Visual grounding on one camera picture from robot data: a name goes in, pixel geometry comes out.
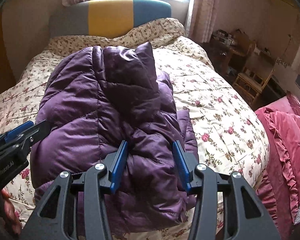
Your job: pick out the floral bed quilt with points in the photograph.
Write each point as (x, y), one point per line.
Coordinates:
(227, 120)

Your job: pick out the pink ruffled quilt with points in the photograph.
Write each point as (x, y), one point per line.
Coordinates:
(287, 155)

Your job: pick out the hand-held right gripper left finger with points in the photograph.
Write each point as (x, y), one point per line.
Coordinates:
(118, 165)

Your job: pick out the grey yellow blue headboard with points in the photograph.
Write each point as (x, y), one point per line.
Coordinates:
(110, 15)

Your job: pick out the person's left hand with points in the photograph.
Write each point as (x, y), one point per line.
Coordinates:
(11, 212)

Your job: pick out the purple puffer jacket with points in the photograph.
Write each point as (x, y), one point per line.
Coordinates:
(110, 110)

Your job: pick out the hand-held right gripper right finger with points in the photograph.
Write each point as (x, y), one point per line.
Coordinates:
(181, 166)

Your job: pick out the wicker chair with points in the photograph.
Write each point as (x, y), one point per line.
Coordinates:
(255, 77)

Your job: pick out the brown wooden wardrobe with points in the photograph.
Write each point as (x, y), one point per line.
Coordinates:
(0, 60)

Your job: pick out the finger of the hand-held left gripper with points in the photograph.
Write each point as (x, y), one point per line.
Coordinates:
(16, 130)
(41, 130)

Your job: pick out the wooden side table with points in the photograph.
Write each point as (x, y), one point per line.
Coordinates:
(230, 47)

